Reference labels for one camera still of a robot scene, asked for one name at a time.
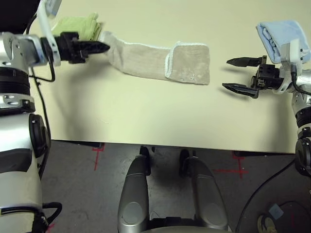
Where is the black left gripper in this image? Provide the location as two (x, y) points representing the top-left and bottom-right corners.
(54, 31), (110, 65)

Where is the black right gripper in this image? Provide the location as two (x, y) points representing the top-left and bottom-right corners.
(222, 55), (284, 99)

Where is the beige towel with white trim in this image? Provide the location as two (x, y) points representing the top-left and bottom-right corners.
(100, 31), (211, 86)

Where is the folded green towel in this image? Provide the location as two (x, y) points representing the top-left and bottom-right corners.
(51, 12), (103, 42)

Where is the folded light blue towel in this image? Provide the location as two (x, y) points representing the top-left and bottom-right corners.
(256, 19), (311, 64)

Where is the black foam floor mat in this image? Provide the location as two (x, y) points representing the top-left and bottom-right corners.
(0, 0), (41, 33)

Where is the small blue box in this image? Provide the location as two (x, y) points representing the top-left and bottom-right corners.
(268, 203), (285, 218)

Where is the yellowish grey sneaker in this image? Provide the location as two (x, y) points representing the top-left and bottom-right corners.
(257, 213), (278, 233)

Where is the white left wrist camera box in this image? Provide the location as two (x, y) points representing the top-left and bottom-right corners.
(36, 0), (63, 67)

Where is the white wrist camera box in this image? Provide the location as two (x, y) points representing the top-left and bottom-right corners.
(36, 0), (63, 67)
(272, 38), (311, 95)

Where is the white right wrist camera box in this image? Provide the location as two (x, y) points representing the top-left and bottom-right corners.
(272, 38), (311, 95)

